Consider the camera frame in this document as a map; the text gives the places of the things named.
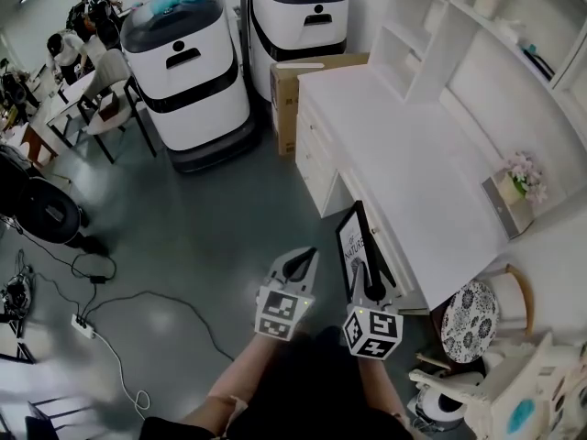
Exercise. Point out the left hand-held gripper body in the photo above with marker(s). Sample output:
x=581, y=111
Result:
x=275, y=310

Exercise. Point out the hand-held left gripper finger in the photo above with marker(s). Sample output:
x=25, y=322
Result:
x=279, y=275
x=311, y=278

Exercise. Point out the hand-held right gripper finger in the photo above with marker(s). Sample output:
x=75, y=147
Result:
x=360, y=291
x=387, y=301

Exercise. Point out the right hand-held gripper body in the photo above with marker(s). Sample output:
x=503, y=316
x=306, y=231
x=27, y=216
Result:
x=376, y=333

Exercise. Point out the black framed nature print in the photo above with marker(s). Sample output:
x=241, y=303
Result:
x=351, y=241

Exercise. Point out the person's left forearm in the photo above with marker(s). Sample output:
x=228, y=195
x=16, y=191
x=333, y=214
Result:
x=247, y=369

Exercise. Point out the person's right forearm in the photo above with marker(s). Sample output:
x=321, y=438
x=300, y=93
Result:
x=380, y=388

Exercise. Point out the white desk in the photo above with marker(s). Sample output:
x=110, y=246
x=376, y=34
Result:
x=403, y=154

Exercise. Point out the person's black clothing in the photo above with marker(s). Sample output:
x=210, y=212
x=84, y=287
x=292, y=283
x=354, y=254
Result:
x=312, y=383

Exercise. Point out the white round container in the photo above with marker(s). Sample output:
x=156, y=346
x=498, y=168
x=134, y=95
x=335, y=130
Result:
x=431, y=406

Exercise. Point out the small white drawer box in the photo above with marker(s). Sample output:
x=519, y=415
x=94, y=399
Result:
x=497, y=204

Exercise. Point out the white ornate cabinet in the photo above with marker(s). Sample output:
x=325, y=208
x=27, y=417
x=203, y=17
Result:
x=518, y=383

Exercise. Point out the pink flowers in cream pot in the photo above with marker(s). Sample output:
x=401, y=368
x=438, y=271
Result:
x=511, y=190

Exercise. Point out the brown cardboard box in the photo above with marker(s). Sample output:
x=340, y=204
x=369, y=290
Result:
x=284, y=108

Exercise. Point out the black power adapter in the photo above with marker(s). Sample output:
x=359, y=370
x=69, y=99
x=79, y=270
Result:
x=97, y=278

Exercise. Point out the white and black service robot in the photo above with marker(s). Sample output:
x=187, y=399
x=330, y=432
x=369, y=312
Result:
x=293, y=35
x=192, y=108

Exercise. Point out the white power strip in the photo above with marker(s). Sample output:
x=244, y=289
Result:
x=83, y=326

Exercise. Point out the white shelf unit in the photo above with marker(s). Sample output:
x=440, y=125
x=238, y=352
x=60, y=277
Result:
x=486, y=90

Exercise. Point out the brown tissue box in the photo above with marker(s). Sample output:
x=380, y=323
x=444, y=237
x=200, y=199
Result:
x=108, y=106

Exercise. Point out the black round case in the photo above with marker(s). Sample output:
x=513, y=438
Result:
x=41, y=218

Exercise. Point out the beige chair with black legs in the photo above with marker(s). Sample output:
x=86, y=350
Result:
x=110, y=69

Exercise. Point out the brown wooden table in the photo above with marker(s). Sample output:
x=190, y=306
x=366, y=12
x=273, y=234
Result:
x=39, y=145

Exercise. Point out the black and teal book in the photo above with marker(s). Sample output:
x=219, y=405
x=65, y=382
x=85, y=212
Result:
x=541, y=64

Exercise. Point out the white table with black frame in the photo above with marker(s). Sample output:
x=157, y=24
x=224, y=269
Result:
x=69, y=103

